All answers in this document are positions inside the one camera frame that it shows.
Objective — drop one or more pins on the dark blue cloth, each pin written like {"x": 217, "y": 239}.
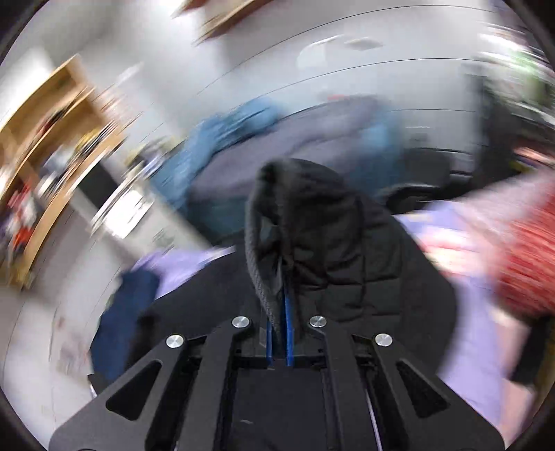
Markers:
{"x": 123, "y": 325}

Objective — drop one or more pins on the wooden shelf unit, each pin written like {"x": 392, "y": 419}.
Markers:
{"x": 47, "y": 169}

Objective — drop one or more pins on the grey cloth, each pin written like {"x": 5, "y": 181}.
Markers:
{"x": 277, "y": 143}

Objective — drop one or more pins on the lilac bed sheet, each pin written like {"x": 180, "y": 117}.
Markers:
{"x": 472, "y": 312}

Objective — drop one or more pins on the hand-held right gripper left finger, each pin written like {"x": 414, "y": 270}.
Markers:
{"x": 270, "y": 342}

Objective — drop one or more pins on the black puffer jacket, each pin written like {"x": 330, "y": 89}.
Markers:
{"x": 342, "y": 243}

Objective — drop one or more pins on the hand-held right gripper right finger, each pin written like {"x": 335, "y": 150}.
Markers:
{"x": 289, "y": 342}

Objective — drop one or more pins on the red patterned cloth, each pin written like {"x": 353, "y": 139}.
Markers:
{"x": 527, "y": 269}

